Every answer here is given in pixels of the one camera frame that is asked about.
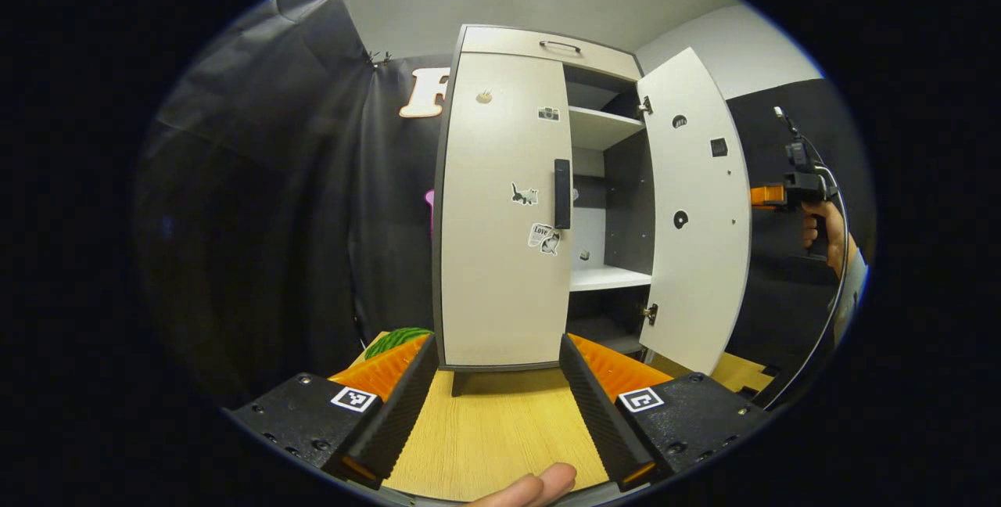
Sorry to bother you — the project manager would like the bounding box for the black backdrop cloth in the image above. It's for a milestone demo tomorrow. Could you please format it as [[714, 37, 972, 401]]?
[[133, 0, 877, 414]]

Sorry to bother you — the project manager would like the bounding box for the white double-door shoe cabinet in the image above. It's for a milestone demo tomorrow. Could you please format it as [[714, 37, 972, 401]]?
[[432, 23, 753, 397]]

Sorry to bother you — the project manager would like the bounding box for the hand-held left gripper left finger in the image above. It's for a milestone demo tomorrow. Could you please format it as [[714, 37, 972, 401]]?
[[223, 333, 440, 491]]

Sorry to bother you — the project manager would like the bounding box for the white cabinet drawer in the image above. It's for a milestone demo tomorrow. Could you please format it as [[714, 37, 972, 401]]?
[[460, 25, 644, 82]]

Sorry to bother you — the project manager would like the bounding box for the white shoe cabinet door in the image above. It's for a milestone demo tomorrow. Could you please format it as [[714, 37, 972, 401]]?
[[438, 52, 574, 371], [635, 47, 753, 376]]

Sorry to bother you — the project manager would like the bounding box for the green striped watermelon toy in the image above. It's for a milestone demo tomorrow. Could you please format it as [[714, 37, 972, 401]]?
[[363, 327, 433, 361]]

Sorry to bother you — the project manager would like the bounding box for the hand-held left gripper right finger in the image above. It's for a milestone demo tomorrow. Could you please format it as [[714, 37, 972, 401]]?
[[558, 333, 771, 492]]

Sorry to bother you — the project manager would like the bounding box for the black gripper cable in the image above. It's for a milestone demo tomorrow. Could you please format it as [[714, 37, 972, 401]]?
[[755, 163, 853, 412]]

